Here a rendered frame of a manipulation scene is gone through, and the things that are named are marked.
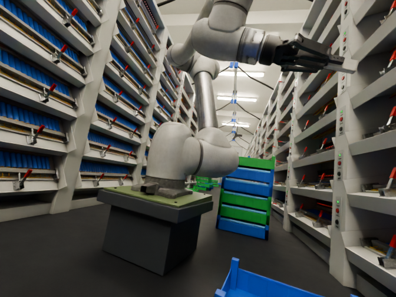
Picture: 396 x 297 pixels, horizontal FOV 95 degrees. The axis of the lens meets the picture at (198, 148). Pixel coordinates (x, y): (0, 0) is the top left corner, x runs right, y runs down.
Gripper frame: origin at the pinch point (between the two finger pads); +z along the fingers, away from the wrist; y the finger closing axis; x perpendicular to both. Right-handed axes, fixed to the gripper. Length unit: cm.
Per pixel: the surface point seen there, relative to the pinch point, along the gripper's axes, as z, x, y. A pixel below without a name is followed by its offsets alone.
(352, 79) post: 15.6, 18.3, -30.4
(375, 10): 15, 49, -28
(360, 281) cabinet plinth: 34, -54, -28
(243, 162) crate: -14, -25, -68
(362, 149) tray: 22.1, -11.7, -23.7
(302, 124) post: 20, 23, -100
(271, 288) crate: 3, -61, -9
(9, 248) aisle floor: -70, -80, 2
